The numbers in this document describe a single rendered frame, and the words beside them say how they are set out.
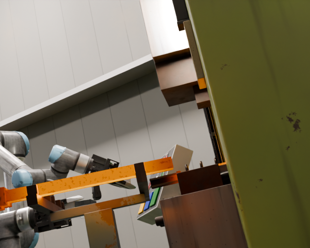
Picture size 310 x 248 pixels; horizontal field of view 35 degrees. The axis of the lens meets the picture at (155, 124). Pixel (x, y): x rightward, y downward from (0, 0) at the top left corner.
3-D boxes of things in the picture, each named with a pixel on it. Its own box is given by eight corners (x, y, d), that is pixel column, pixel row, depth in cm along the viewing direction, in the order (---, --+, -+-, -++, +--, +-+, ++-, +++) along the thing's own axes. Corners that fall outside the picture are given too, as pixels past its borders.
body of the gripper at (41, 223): (74, 225, 164) (40, 233, 165) (70, 200, 166) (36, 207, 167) (67, 224, 157) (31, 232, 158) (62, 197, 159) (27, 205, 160)
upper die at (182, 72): (160, 90, 158) (154, 63, 161) (169, 107, 177) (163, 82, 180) (291, 56, 154) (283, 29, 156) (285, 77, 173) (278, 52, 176)
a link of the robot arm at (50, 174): (31, 184, 199) (40, 161, 196) (54, 183, 208) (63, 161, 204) (40, 196, 195) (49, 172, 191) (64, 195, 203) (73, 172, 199)
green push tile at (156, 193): (153, 203, 197) (159, 186, 200) (148, 206, 204) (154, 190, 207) (157, 205, 198) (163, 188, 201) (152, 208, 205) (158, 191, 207)
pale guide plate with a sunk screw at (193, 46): (197, 79, 130) (182, 21, 134) (200, 89, 138) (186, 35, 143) (204, 77, 130) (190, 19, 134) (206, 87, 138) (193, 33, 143)
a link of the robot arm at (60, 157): (48, 158, 202) (55, 139, 199) (74, 167, 203) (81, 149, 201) (45, 166, 194) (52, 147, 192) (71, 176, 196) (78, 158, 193)
